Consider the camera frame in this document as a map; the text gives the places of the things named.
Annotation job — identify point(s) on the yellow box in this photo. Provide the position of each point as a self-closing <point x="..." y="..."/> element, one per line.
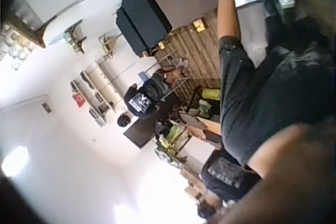
<point x="199" y="25"/>

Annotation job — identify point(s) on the striped brown rug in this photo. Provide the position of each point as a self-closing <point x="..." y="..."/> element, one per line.
<point x="199" y="56"/>

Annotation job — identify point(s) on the wooden chair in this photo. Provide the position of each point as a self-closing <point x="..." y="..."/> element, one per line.
<point x="109" y="44"/>
<point x="74" y="36"/>

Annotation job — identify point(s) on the cluttered table with bags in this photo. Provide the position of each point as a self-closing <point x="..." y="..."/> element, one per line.
<point x="189" y="127"/>

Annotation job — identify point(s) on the red bag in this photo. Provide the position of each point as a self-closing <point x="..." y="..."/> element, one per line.
<point x="79" y="100"/>

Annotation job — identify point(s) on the shelf with jars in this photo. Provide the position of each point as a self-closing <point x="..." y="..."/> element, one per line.
<point x="18" y="37"/>

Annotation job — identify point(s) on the white wall shelf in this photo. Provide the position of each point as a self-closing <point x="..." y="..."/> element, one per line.
<point x="102" y="85"/>

